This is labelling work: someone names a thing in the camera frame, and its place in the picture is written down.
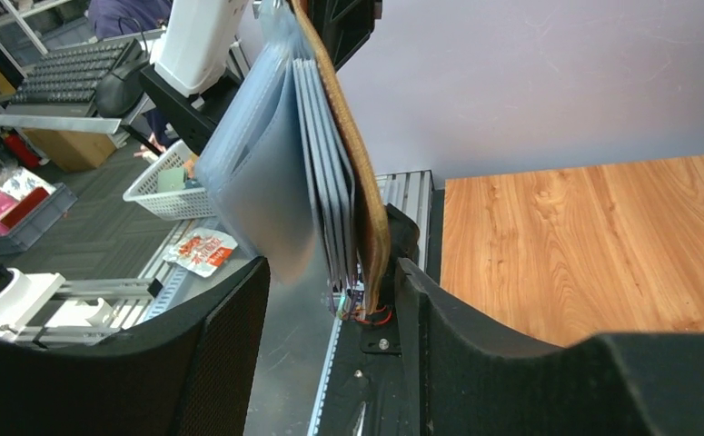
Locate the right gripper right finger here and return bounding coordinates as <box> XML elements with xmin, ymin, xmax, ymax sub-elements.
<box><xmin>396</xmin><ymin>258</ymin><xmax>704</xmax><ymax>435</ymax></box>

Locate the grey storage crate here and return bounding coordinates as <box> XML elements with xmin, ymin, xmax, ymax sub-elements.
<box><xmin>0</xmin><ymin>167</ymin><xmax>78</xmax><ymax>256</ymax></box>

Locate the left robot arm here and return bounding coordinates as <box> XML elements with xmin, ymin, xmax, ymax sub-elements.
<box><xmin>140</xmin><ymin>0</ymin><xmax>382</xmax><ymax>154</ymax></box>

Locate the white plastic basket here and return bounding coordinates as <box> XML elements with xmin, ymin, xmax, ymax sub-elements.
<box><xmin>123</xmin><ymin>140</ymin><xmax>213</xmax><ymax>221</ymax></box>

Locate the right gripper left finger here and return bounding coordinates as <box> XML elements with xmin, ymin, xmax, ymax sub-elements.
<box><xmin>0</xmin><ymin>257</ymin><xmax>271</xmax><ymax>435</ymax></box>

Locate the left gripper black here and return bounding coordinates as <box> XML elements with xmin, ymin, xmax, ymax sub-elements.
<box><xmin>309</xmin><ymin>0</ymin><xmax>383</xmax><ymax>70</ymax></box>

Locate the black computer mouse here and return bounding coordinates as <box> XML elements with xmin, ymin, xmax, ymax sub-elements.
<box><xmin>94</xmin><ymin>59</ymin><xmax>149</xmax><ymax>118</ymax></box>

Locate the black computer keyboard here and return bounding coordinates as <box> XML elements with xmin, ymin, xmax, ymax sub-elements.
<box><xmin>5</xmin><ymin>38</ymin><xmax>143</xmax><ymax>117</ymax></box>

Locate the red white snack packet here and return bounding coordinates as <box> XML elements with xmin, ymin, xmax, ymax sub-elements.
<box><xmin>163</xmin><ymin>228</ymin><xmax>238</xmax><ymax>278</ymax></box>

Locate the brown leather card holder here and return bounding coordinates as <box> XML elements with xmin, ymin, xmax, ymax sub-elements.
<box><xmin>195</xmin><ymin>1</ymin><xmax>389</xmax><ymax>323</ymax></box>

